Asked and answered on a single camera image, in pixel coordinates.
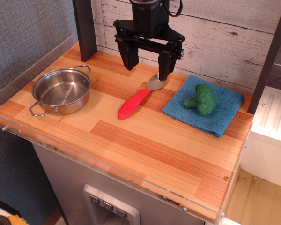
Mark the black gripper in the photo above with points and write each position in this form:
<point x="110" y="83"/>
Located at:
<point x="149" y="30"/>

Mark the stainless steel pot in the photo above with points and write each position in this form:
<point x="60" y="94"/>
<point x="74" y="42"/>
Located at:
<point x="61" y="92"/>

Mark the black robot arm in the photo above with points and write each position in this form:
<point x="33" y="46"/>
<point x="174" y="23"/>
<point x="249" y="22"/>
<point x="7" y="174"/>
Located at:
<point x="145" y="2"/>

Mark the blue towel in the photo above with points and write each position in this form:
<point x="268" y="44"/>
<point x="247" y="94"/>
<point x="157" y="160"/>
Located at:
<point x="228" y="103"/>

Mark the green toy broccoli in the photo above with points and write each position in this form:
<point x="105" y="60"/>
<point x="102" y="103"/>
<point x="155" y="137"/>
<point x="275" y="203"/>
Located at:
<point x="204" y="100"/>

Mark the grey toy fridge cabinet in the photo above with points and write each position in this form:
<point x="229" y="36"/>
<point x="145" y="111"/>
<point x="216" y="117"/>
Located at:
<point x="68" y="178"/>

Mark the white toy sink unit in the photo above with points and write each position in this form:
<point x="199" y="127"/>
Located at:
<point x="262" y="153"/>

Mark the silver dispenser panel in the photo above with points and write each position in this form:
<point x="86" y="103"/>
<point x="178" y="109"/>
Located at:
<point x="107" y="206"/>

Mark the clear acrylic edge guard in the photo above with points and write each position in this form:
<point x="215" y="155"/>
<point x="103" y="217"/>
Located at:
<point x="144" y="155"/>

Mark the red handled metal spoon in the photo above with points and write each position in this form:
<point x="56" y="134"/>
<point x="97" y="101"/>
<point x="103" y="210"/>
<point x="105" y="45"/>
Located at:
<point x="131" y="104"/>

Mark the dark left shelf post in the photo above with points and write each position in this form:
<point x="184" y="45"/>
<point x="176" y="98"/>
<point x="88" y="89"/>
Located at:
<point x="85" y="28"/>

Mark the dark shelf post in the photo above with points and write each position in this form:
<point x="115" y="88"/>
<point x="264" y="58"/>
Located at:
<point x="265" y="72"/>
<point x="85" y="28"/>

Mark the dark right shelf post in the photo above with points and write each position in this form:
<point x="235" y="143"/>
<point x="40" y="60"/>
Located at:
<point x="265" y="72"/>

